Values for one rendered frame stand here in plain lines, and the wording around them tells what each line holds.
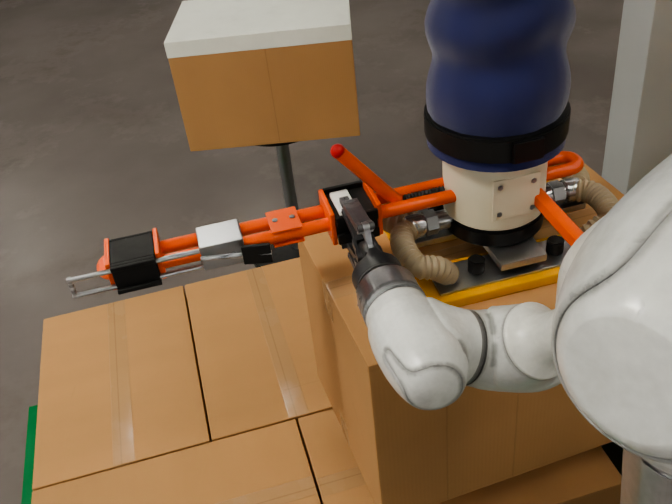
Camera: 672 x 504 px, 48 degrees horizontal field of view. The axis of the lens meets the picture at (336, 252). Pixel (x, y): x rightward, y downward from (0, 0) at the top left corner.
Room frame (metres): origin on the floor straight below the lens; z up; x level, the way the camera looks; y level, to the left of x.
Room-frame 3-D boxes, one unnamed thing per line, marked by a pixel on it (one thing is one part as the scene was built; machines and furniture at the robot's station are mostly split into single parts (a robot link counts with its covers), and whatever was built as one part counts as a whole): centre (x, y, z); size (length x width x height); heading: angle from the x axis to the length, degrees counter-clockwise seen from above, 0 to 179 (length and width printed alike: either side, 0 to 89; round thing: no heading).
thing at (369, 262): (0.87, -0.05, 1.20); 0.09 x 0.07 x 0.08; 11
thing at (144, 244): (0.98, 0.31, 1.20); 0.08 x 0.07 x 0.05; 100
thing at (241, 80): (2.58, 0.15, 0.82); 0.60 x 0.40 x 0.40; 87
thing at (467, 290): (0.98, -0.29, 1.09); 0.34 x 0.10 x 0.05; 100
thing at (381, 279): (0.80, -0.07, 1.20); 0.09 x 0.06 x 0.09; 101
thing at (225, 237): (0.99, 0.18, 1.19); 0.07 x 0.07 x 0.04; 10
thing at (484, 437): (1.07, -0.27, 0.87); 0.60 x 0.40 x 0.40; 104
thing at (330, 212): (1.03, -0.03, 1.20); 0.10 x 0.08 x 0.06; 10
